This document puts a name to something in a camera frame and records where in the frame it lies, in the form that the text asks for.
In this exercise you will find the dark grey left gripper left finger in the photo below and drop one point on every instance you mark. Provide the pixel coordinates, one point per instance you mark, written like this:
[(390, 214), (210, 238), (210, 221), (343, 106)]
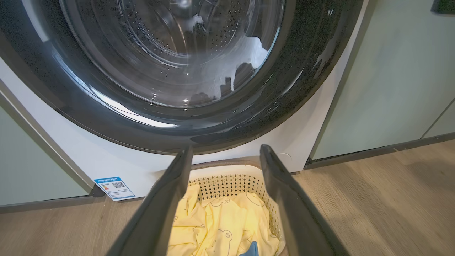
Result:
[(153, 220)]

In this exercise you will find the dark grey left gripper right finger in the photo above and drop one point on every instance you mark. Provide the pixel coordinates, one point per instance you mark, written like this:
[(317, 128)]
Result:
[(302, 220)]

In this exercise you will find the blue garment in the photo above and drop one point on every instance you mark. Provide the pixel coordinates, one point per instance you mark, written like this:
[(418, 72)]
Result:
[(250, 250)]

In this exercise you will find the pale yellow bear print garment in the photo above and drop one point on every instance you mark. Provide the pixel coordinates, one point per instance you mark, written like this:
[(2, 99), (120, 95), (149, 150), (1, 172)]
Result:
[(220, 227)]

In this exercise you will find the black round glass washer door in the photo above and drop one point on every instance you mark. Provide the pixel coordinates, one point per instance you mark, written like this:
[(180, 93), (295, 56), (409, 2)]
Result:
[(302, 78)]

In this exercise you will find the white washing machine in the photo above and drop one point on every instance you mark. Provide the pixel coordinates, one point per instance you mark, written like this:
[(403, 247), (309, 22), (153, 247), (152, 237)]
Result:
[(106, 156)]

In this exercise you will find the cream perforated laundry basket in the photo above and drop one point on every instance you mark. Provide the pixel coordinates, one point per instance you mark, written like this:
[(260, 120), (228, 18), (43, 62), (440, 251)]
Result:
[(231, 183)]

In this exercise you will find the narrow pale green cabinet door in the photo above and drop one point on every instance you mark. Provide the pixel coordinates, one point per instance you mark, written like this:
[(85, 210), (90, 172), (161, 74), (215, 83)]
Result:
[(444, 122)]

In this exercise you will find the blue energy label sticker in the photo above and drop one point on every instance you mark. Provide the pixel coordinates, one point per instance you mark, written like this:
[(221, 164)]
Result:
[(114, 188)]

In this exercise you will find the round white filter cover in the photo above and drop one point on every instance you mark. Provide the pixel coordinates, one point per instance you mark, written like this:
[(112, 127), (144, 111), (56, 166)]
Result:
[(286, 158)]

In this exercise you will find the dark grey cabinet plinth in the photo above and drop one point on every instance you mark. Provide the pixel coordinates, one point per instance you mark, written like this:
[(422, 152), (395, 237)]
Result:
[(373, 151)]

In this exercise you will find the pale green cabinet side panel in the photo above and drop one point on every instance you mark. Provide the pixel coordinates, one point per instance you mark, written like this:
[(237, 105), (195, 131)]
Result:
[(32, 167)]

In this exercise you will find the steel washer drum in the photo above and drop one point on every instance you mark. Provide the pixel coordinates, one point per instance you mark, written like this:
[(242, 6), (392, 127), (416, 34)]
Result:
[(167, 32)]

